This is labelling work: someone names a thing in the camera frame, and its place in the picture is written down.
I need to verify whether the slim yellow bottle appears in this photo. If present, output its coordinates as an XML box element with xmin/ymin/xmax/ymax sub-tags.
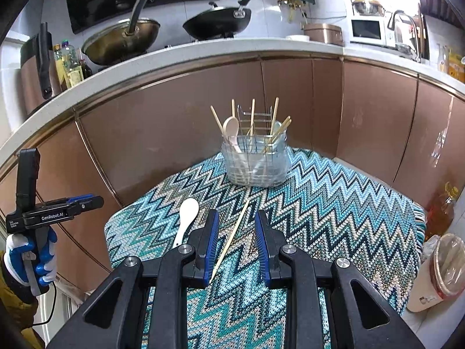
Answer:
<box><xmin>53</xmin><ymin>44</ymin><xmax>68</xmax><ymax>91</ymax></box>

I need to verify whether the narrow brown cabinet door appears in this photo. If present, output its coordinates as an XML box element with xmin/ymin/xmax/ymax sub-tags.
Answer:
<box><xmin>312</xmin><ymin>58</ymin><xmax>345</xmax><ymax>157</ymax></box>

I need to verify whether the brown rice cooker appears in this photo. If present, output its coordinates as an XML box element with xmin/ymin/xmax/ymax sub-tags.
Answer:
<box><xmin>303</xmin><ymin>23</ymin><xmax>344</xmax><ymax>47</ymax></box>

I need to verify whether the yellow packet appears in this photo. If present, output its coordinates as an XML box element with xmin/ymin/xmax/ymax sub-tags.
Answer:
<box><xmin>448</xmin><ymin>49</ymin><xmax>465</xmax><ymax>82</ymax></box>

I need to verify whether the large oil jug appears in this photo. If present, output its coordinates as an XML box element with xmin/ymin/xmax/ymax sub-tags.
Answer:
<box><xmin>423</xmin><ymin>184</ymin><xmax>459</xmax><ymax>242</ymax></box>

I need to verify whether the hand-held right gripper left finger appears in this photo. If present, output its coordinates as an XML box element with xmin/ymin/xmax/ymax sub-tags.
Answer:
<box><xmin>45</xmin><ymin>209</ymin><xmax>220</xmax><ymax>349</ymax></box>

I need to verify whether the person's left forearm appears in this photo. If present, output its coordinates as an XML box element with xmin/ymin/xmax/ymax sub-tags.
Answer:
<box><xmin>0</xmin><ymin>251</ymin><xmax>46</xmax><ymax>349</ymax></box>

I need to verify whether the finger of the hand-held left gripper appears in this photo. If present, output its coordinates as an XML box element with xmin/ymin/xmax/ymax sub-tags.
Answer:
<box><xmin>35</xmin><ymin>194</ymin><xmax>95</xmax><ymax>210</ymax></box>
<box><xmin>72</xmin><ymin>196</ymin><xmax>105</xmax><ymax>216</ymax></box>

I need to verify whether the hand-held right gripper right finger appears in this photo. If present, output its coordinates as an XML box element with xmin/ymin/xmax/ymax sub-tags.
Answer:
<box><xmin>254</xmin><ymin>209</ymin><xmax>425</xmax><ymax>349</ymax></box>

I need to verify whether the clear utensil holder with rack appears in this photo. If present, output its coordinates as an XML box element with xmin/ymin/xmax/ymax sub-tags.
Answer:
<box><xmin>220</xmin><ymin>105</ymin><xmax>291</xmax><ymax>188</ymax></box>

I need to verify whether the bronze wok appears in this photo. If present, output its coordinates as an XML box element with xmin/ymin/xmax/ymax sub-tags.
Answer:
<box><xmin>82</xmin><ymin>0</ymin><xmax>161</xmax><ymax>66</ymax></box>

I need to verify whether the black frying pan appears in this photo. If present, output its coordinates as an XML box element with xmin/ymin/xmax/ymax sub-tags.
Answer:
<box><xmin>182</xmin><ymin>0</ymin><xmax>270</xmax><ymax>40</ymax></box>

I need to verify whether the white microwave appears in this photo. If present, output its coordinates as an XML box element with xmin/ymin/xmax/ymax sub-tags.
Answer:
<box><xmin>350</xmin><ymin>17</ymin><xmax>387</xmax><ymax>46</ymax></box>

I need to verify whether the clear bottle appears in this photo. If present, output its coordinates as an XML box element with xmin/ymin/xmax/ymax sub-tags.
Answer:
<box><xmin>436</xmin><ymin>44</ymin><xmax>449</xmax><ymax>73</ymax></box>

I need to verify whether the cooking oil bottle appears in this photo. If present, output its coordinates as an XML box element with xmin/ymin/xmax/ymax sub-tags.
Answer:
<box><xmin>61</xmin><ymin>41</ymin><xmax>83</xmax><ymax>88</ymax></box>

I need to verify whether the beige trash bin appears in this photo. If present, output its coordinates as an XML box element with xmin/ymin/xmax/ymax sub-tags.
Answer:
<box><xmin>406</xmin><ymin>233</ymin><xmax>465</xmax><ymax>313</ymax></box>

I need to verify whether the zigzag woven mat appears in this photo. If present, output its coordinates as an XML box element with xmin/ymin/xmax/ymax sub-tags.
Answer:
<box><xmin>104</xmin><ymin>147</ymin><xmax>426</xmax><ymax>349</ymax></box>

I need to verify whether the brown cooker with black handle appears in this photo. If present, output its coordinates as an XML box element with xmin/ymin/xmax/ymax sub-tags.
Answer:
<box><xmin>20</xmin><ymin>22</ymin><xmax>62</xmax><ymax>117</ymax></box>

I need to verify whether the white stone countertop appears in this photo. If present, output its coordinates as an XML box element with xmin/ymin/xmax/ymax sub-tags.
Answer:
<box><xmin>0</xmin><ymin>36</ymin><xmax>465</xmax><ymax>161</ymax></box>

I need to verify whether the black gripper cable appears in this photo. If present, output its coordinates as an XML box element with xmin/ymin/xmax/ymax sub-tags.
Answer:
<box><xmin>31</xmin><ymin>282</ymin><xmax>58</xmax><ymax>328</ymax></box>

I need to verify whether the person's left hand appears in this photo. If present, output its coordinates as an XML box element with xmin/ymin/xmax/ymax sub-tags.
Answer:
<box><xmin>4</xmin><ymin>227</ymin><xmax>59</xmax><ymax>288</ymax></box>

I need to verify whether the beige spoon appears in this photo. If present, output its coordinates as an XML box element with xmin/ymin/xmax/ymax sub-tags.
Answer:
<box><xmin>222</xmin><ymin>116</ymin><xmax>242</xmax><ymax>153</ymax></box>

